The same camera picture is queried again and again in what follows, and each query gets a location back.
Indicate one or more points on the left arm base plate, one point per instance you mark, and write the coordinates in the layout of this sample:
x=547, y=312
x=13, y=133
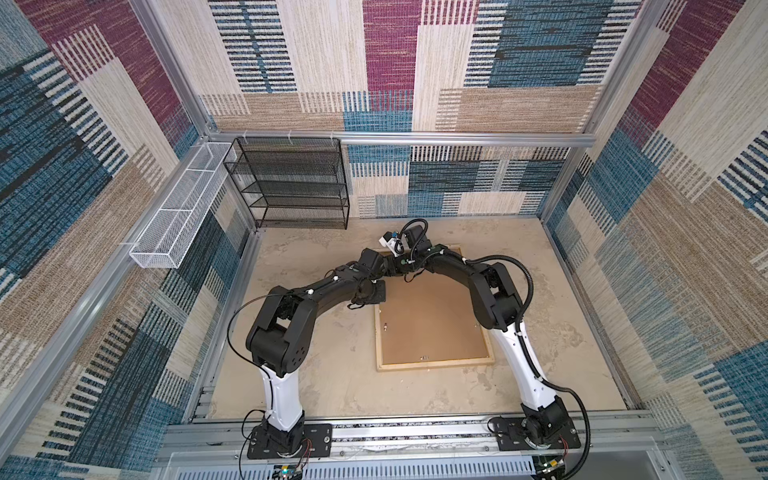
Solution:
x=267, y=442

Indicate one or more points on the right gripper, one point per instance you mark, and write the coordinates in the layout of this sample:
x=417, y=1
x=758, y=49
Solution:
x=394, y=271

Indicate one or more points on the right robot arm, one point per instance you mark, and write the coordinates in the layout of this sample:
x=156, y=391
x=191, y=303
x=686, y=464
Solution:
x=501, y=291

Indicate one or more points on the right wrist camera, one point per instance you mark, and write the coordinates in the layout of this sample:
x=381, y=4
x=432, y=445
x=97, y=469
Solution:
x=394, y=242

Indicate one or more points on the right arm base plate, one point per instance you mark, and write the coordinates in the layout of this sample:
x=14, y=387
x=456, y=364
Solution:
x=518, y=433

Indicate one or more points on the wooden picture frame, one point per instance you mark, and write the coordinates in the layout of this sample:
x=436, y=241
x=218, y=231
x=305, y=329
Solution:
x=432, y=354

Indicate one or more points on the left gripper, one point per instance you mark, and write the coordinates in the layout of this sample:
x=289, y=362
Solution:
x=381, y=297

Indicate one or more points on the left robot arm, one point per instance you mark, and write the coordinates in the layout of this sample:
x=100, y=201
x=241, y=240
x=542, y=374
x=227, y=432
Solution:
x=280, y=337

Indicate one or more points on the aluminium front rail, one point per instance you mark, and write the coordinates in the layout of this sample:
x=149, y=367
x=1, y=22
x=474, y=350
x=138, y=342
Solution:
x=623, y=445

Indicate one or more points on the brown cardboard backing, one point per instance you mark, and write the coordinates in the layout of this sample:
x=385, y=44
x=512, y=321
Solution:
x=432, y=330

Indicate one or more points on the white mesh wall basket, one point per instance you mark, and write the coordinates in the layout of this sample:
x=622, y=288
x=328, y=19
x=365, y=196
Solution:
x=165, y=241

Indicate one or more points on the black wire shelf rack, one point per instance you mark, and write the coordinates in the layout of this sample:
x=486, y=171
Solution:
x=291, y=182

